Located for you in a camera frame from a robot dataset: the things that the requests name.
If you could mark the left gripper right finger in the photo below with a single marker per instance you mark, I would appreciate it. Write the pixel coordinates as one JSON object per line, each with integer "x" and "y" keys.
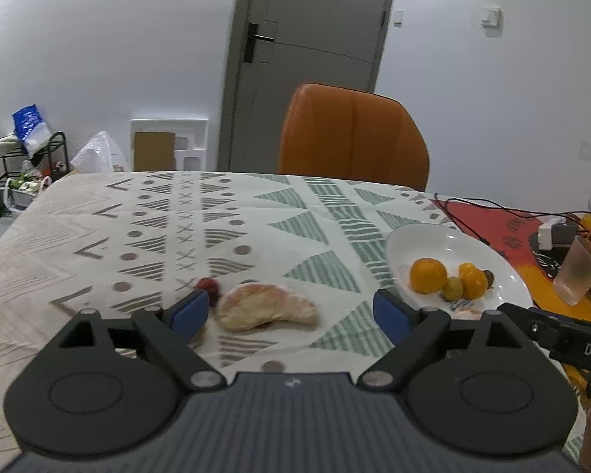
{"x": 417, "y": 338}

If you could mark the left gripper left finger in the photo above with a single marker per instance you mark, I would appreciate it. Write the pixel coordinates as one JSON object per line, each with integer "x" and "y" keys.
{"x": 166, "y": 336}

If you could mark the small peeled pomelo segment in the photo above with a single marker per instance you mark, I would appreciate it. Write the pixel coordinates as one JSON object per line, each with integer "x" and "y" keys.
{"x": 467, "y": 313}

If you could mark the green-yellow small fruit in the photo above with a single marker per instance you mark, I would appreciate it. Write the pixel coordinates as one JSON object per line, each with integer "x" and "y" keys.
{"x": 453, "y": 289}

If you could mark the large orange mandarin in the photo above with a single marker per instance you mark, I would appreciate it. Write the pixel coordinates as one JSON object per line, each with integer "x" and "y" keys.
{"x": 427, "y": 276}

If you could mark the dark red small fruit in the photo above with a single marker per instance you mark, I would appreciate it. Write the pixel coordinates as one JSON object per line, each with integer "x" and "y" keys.
{"x": 211, "y": 288}

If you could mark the large peeled pomelo segment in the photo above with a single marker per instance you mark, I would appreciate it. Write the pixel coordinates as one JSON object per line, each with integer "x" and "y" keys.
{"x": 252, "y": 305}

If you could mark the medium orange mandarin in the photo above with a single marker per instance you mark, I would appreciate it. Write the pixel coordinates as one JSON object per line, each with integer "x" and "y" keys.
{"x": 474, "y": 283}

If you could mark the small orange kumquat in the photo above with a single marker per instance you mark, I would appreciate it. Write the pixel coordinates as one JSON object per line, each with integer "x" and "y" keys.
{"x": 465, "y": 267}

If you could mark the white ceramic plate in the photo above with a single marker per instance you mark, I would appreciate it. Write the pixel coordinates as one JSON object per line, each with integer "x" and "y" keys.
{"x": 451, "y": 248}

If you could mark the frosted plastic cup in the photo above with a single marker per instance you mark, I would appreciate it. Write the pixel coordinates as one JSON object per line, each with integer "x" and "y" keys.
{"x": 573, "y": 279}

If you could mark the white power adapter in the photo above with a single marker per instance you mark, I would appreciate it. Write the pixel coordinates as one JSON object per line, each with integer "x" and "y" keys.
{"x": 558, "y": 232}

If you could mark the red orange table mat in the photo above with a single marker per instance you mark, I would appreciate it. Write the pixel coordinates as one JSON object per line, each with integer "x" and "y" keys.
{"x": 509, "y": 231}

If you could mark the patterned white tablecloth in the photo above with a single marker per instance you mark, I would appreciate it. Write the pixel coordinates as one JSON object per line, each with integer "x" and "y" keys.
{"x": 123, "y": 242}

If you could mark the brown cardboard piece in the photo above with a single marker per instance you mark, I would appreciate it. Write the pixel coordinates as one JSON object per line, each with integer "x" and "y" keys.
{"x": 154, "y": 151}

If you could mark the white plastic bag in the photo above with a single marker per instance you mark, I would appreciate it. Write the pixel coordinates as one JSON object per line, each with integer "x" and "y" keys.
{"x": 101, "y": 154}

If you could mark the white foam packaging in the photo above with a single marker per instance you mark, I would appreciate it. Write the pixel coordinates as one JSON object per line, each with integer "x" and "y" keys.
{"x": 190, "y": 139}

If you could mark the orange leather chair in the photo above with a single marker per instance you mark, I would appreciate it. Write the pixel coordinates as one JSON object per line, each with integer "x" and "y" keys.
{"x": 348, "y": 134}

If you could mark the black metal shelf rack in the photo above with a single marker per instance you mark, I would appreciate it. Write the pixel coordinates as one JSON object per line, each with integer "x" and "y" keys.
{"x": 24, "y": 178}

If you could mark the blue plastic bag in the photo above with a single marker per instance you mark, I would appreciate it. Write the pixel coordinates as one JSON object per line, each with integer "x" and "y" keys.
{"x": 31, "y": 129}

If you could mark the white light switch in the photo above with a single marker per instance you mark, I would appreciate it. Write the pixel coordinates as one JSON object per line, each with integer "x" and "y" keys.
{"x": 491, "y": 17}

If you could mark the grey door with handle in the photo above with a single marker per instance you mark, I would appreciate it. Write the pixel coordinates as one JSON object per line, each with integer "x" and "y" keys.
{"x": 277, "y": 45}

